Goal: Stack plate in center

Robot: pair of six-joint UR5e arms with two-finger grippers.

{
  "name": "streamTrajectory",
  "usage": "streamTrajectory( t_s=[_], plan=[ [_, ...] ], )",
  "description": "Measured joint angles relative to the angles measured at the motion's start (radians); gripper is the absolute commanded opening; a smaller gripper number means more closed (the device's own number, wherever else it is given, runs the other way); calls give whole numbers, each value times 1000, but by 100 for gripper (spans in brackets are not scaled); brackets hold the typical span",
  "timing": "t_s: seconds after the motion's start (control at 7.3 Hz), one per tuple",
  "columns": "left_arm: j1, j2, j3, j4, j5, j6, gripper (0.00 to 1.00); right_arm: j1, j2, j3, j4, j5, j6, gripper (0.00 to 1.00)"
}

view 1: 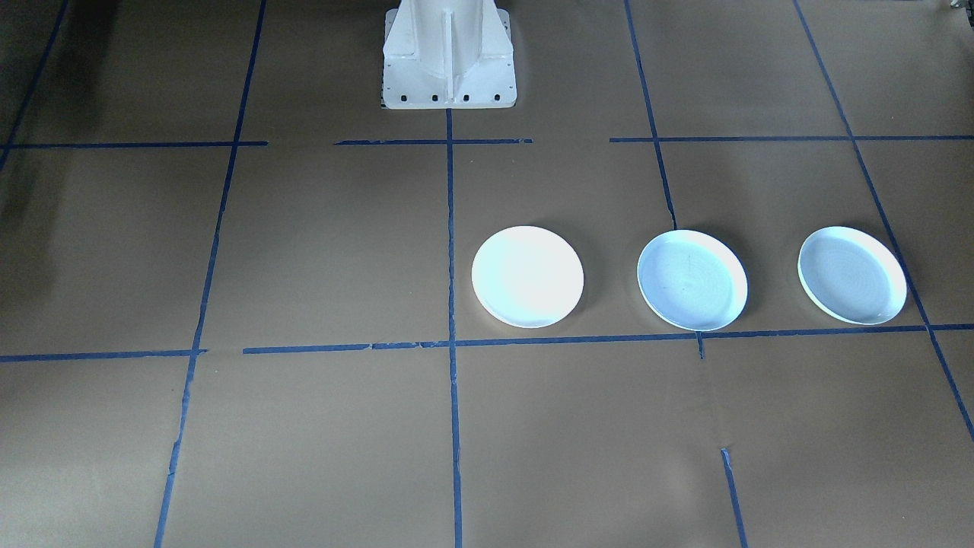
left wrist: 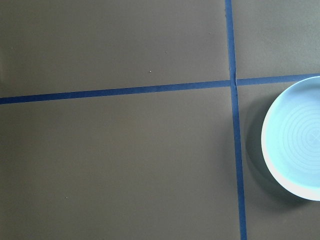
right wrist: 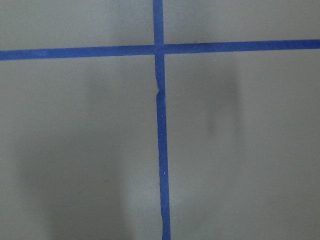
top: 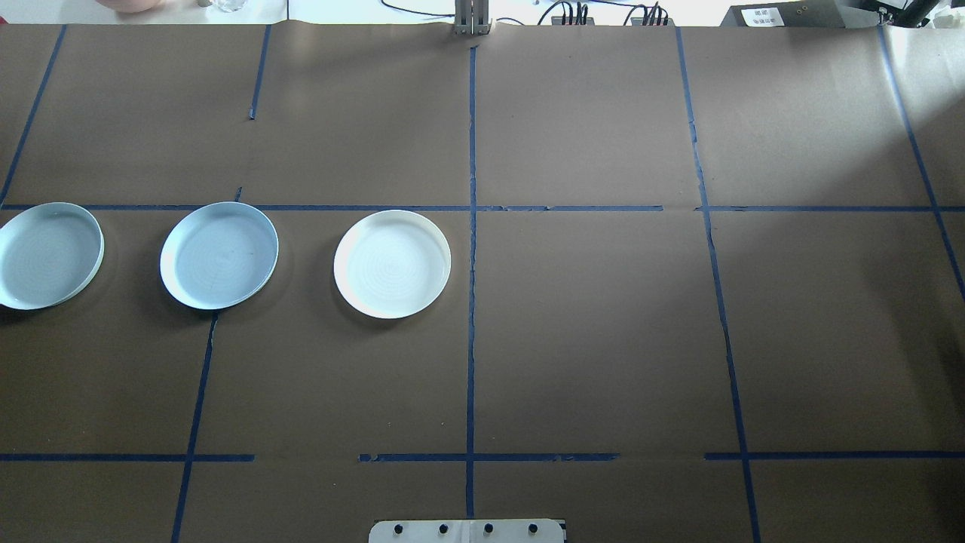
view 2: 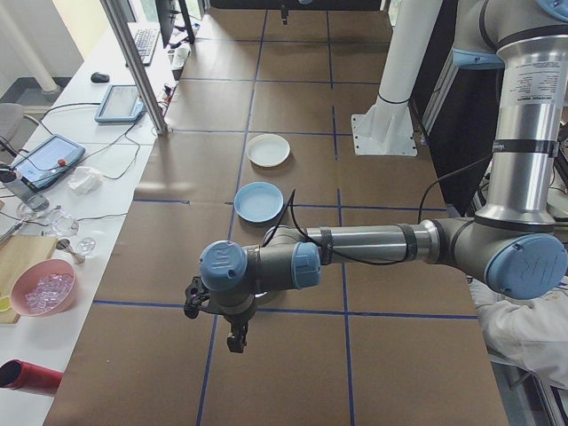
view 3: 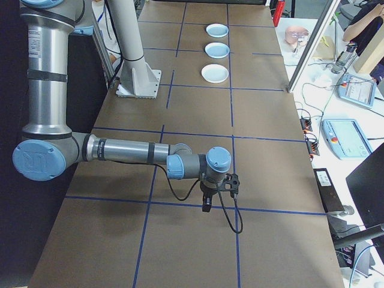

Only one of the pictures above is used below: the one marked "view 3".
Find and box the black box with white label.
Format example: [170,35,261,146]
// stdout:
[313,167,346,214]

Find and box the black hub with orange plugs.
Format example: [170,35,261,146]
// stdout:
[299,109,314,133]
[304,133,321,161]

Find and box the red cylindrical tube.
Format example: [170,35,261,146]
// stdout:
[275,0,288,21]

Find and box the tan cardboard box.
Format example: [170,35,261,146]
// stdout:
[312,35,337,61]

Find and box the white round plate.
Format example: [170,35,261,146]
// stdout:
[200,64,229,84]

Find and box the black monitor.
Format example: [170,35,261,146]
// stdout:
[344,145,384,229]

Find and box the white pillar base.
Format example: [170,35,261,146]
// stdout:
[103,0,163,99]

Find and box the light blue round plate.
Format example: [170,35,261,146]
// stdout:
[205,23,230,39]
[204,41,231,59]

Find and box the grey office chair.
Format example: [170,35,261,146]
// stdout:
[338,2,362,19]

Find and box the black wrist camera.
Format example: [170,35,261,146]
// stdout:
[221,172,241,199]

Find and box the bare forearm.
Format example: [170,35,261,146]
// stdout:
[343,18,374,42]

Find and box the light blue teach pendant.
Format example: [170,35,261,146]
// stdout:
[321,118,375,160]
[337,73,378,109]

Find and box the person in white coat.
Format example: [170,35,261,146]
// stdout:
[89,0,124,73]

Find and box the metal V-shaped frame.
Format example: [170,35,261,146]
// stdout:
[89,25,118,89]

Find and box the black desk cable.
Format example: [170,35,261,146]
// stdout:
[301,82,341,121]

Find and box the aluminium frame post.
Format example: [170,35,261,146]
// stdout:
[283,0,343,94]

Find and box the person in black shirt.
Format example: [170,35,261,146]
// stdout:
[344,0,384,86]

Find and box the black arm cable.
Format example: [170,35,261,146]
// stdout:
[154,163,244,235]

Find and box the white side desk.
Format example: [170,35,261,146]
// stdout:
[272,16,384,288]

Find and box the pink mannequin face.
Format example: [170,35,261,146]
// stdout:
[284,25,310,49]

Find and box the black monitor stand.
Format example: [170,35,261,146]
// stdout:
[326,206,384,250]

